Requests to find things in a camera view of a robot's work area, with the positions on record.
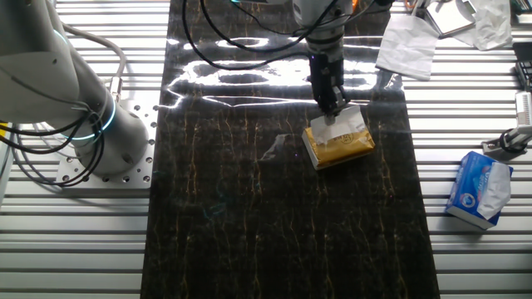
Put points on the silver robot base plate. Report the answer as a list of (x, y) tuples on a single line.
[(137, 176)]

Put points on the crumpled white tissue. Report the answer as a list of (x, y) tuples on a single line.
[(492, 25)]

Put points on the dark marble pattern mat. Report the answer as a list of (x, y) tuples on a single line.
[(249, 207)]

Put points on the gold tissue pack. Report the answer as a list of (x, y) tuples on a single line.
[(341, 153)]

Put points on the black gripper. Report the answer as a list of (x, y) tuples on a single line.
[(326, 74)]

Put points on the white tissue in blue pack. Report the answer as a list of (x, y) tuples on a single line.
[(494, 191)]

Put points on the small silver camera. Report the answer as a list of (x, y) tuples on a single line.
[(524, 108)]

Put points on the silver camera mount arm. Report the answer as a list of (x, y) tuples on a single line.
[(511, 139)]

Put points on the white napkin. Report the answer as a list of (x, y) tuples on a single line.
[(347, 126)]

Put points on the flat white paper sheet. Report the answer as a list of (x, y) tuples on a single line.
[(407, 50)]

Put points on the blue tissue pack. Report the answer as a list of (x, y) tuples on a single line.
[(465, 187)]

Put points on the black keyboard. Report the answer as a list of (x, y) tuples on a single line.
[(524, 66)]

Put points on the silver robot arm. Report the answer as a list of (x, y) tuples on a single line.
[(41, 62)]

